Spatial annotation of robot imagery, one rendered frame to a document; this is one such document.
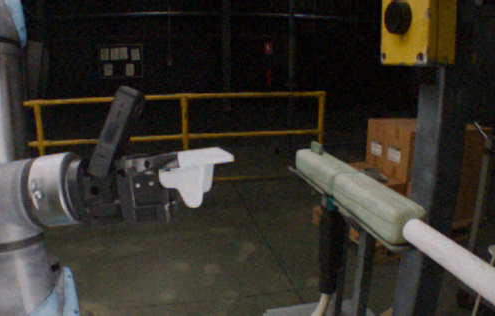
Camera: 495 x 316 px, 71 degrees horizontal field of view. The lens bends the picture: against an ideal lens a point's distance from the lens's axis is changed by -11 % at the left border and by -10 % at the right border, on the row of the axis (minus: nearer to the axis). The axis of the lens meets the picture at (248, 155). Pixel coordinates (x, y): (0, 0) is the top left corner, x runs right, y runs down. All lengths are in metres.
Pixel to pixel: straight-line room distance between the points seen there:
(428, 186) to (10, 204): 0.59
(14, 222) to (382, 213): 0.43
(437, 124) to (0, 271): 0.64
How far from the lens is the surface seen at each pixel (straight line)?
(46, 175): 0.48
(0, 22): 0.87
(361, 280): 0.52
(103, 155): 0.46
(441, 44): 0.57
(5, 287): 0.53
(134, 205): 0.45
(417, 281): 0.71
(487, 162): 2.13
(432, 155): 0.63
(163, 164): 0.41
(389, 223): 0.41
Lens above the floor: 1.29
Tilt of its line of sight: 13 degrees down
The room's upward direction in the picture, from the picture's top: straight up
